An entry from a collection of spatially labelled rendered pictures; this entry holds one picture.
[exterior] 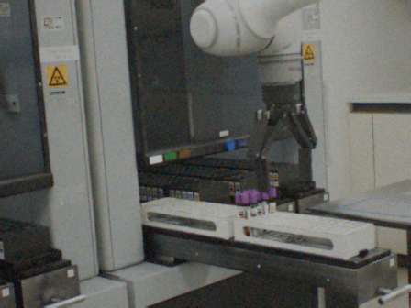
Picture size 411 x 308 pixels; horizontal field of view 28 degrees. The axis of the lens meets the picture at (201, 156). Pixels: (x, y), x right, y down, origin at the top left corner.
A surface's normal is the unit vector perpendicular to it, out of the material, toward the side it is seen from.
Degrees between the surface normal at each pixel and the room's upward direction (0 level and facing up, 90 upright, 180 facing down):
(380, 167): 90
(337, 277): 90
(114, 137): 90
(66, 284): 90
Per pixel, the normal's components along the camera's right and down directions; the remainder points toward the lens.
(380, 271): 0.69, 0.05
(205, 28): -0.75, 0.19
